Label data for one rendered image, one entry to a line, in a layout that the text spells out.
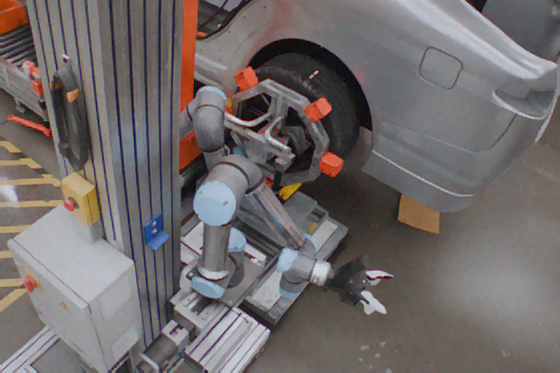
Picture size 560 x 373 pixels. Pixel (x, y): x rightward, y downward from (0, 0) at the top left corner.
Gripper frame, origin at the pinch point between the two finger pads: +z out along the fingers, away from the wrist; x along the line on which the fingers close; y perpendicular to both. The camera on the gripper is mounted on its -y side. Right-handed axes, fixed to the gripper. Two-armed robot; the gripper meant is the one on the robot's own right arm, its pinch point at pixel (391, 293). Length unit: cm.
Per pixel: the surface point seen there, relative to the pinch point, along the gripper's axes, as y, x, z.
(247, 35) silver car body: -11, -126, -97
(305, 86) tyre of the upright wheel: -6, -99, -56
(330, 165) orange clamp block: 24, -89, -34
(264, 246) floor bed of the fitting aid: 105, -103, -57
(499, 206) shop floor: 95, -217, 93
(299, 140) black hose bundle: 11, -81, -50
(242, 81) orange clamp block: 2, -100, -87
